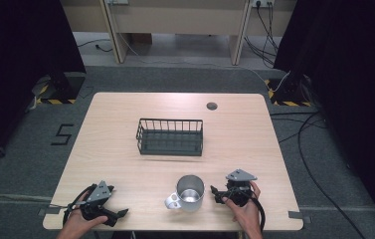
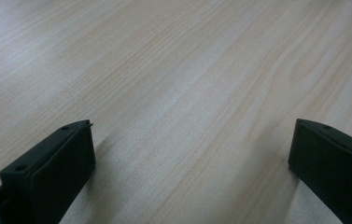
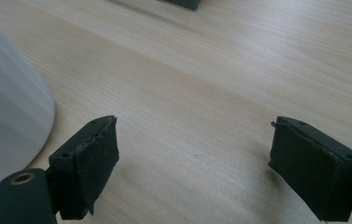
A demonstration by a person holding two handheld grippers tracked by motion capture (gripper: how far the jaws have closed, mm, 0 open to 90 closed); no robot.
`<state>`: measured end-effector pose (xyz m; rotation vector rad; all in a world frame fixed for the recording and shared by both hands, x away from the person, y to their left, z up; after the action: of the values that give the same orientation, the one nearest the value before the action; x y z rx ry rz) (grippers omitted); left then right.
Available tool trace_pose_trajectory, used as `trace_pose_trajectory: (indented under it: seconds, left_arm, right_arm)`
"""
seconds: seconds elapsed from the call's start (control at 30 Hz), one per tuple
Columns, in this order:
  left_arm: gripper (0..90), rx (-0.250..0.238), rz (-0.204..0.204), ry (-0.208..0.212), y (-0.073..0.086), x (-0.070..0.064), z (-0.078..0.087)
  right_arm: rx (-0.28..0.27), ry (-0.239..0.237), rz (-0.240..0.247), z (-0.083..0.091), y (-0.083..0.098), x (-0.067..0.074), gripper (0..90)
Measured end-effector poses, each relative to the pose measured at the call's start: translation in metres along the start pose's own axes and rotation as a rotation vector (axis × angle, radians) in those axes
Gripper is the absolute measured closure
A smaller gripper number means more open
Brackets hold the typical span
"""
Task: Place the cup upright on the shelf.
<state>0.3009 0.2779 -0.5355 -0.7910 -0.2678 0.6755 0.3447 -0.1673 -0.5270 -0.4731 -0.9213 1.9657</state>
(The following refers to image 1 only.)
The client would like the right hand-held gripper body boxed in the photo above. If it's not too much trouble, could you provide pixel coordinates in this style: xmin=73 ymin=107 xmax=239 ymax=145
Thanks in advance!
xmin=220 ymin=168 xmax=259 ymax=207

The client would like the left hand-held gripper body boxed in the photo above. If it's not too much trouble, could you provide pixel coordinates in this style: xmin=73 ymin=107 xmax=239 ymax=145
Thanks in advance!
xmin=80 ymin=180 xmax=116 ymax=222

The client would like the silver metal cup white handle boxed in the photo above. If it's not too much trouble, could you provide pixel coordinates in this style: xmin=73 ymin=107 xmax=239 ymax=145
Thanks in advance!
xmin=164 ymin=174 xmax=206 ymax=214

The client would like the person's right hand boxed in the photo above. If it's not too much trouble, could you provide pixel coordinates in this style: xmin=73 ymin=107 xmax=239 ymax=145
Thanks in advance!
xmin=222 ymin=180 xmax=263 ymax=231

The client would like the person's left hand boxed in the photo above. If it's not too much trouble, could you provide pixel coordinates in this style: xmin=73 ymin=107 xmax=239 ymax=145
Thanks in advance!
xmin=64 ymin=191 xmax=109 ymax=234

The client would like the grey tape strip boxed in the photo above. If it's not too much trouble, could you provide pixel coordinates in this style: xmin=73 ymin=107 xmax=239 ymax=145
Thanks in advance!
xmin=287 ymin=210 xmax=312 ymax=224
xmin=38 ymin=206 xmax=62 ymax=217

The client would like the yellow black hazard tape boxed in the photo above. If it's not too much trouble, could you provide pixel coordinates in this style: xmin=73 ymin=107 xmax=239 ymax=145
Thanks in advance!
xmin=35 ymin=83 xmax=78 ymax=106
xmin=264 ymin=78 xmax=312 ymax=109

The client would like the black stand base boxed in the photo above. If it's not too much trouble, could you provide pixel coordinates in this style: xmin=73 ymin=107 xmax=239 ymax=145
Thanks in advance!
xmin=46 ymin=71 xmax=87 ymax=101
xmin=275 ymin=77 xmax=309 ymax=103

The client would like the black curtain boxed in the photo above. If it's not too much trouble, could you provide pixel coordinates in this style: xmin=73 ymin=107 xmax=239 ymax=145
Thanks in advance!
xmin=0 ymin=0 xmax=88 ymax=172
xmin=273 ymin=0 xmax=375 ymax=231

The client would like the beige desk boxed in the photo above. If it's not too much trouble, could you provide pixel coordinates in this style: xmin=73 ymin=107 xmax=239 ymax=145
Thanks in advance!
xmin=59 ymin=0 xmax=298 ymax=67

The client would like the white power strip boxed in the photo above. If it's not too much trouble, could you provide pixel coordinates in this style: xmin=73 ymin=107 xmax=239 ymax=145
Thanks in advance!
xmin=251 ymin=0 xmax=276 ymax=9

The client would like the left hand-held gripper black cable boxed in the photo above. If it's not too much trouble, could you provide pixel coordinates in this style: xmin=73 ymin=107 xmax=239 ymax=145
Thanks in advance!
xmin=62 ymin=184 xmax=95 ymax=227

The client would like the hand-held gripper black cable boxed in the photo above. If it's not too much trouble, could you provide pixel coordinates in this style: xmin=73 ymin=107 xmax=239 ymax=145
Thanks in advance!
xmin=62 ymin=184 xmax=95 ymax=227
xmin=225 ymin=187 xmax=267 ymax=233

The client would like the right hand-held gripper black cable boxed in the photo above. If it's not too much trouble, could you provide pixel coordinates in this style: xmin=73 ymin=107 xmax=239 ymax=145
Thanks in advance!
xmin=225 ymin=187 xmax=267 ymax=233

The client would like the black wire basket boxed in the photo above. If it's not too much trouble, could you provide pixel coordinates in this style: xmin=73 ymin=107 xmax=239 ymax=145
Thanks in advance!
xmin=135 ymin=118 xmax=205 ymax=157

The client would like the long black floor cable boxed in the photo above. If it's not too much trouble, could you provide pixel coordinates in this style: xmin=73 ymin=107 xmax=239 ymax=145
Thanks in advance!
xmin=269 ymin=110 xmax=370 ymax=239

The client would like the thin white cable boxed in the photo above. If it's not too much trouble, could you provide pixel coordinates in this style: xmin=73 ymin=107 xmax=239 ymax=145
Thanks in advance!
xmin=117 ymin=32 xmax=291 ymax=94

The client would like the short black floor cable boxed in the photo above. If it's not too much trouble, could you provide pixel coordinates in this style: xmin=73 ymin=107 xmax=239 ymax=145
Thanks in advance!
xmin=76 ymin=38 xmax=113 ymax=54

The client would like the bundle of black power cables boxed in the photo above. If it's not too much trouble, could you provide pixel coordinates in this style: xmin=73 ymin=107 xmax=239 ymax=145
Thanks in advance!
xmin=243 ymin=1 xmax=281 ymax=70

